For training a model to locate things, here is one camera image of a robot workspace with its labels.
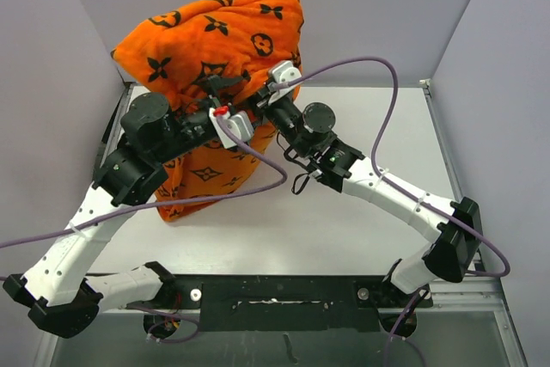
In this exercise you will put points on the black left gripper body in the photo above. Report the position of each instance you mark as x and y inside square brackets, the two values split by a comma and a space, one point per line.
[195, 125]

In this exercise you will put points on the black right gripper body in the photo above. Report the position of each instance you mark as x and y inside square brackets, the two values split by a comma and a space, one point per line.
[271, 111]

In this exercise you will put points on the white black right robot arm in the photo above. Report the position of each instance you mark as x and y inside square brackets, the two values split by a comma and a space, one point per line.
[450, 228]

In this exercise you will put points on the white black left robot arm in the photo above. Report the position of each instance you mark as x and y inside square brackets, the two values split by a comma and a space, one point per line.
[62, 298]

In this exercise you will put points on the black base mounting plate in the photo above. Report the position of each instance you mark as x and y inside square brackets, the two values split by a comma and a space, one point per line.
[281, 303]

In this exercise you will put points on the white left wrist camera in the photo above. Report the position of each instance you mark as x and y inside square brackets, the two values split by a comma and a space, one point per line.
[238, 124]

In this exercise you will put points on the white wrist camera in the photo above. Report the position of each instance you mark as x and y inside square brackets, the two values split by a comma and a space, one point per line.
[238, 124]
[279, 78]

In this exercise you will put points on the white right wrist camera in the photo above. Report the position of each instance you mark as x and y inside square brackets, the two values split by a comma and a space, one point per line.
[279, 78]

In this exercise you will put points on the aluminium frame rail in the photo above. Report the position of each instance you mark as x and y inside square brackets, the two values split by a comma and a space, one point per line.
[474, 324]

